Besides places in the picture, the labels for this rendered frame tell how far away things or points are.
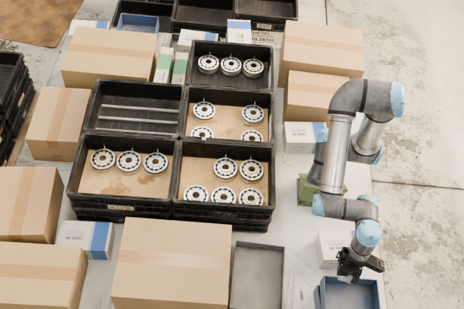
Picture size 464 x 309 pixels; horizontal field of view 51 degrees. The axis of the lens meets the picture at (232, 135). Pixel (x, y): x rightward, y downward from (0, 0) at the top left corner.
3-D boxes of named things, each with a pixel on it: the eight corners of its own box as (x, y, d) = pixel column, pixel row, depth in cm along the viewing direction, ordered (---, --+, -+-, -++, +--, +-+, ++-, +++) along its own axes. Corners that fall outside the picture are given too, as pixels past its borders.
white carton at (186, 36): (217, 45, 270) (218, 33, 263) (215, 61, 263) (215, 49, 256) (181, 41, 270) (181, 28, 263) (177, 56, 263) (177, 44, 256)
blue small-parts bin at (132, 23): (159, 26, 266) (158, 16, 261) (155, 45, 257) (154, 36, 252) (122, 23, 266) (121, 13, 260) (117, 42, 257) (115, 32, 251)
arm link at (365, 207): (347, 189, 168) (346, 216, 161) (380, 194, 167) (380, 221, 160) (344, 202, 174) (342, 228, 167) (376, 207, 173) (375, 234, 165)
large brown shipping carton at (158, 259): (228, 246, 201) (232, 224, 185) (224, 321, 184) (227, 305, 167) (130, 238, 200) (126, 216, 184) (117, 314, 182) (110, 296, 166)
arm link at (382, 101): (343, 140, 213) (364, 70, 164) (378, 145, 211) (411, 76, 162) (341, 165, 208) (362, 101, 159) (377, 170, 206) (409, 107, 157)
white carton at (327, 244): (360, 239, 207) (366, 230, 200) (366, 266, 200) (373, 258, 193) (313, 241, 206) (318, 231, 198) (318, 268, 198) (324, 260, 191)
